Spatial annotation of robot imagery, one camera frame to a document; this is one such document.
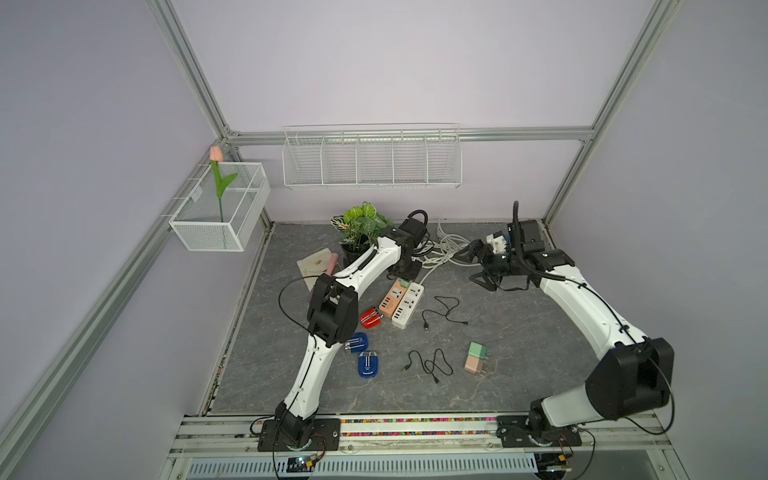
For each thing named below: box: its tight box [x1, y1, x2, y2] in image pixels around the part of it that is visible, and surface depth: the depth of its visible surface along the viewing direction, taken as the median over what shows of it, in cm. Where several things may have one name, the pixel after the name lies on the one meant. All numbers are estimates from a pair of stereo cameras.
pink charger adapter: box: [464, 355, 484, 374], surface depth 84 cm
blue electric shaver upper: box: [344, 332, 369, 353], surface depth 88 cm
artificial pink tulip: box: [209, 145, 238, 223], surface depth 85 cm
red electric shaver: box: [360, 307, 384, 329], surface depth 93 cm
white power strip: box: [391, 282, 425, 329], surface depth 96 cm
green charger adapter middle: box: [468, 341, 487, 360], surface depth 87 cm
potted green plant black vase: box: [330, 201, 394, 266], surface depth 86 cm
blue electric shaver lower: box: [358, 351, 379, 379], surface depth 84 cm
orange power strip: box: [379, 278, 407, 319], surface depth 98 cm
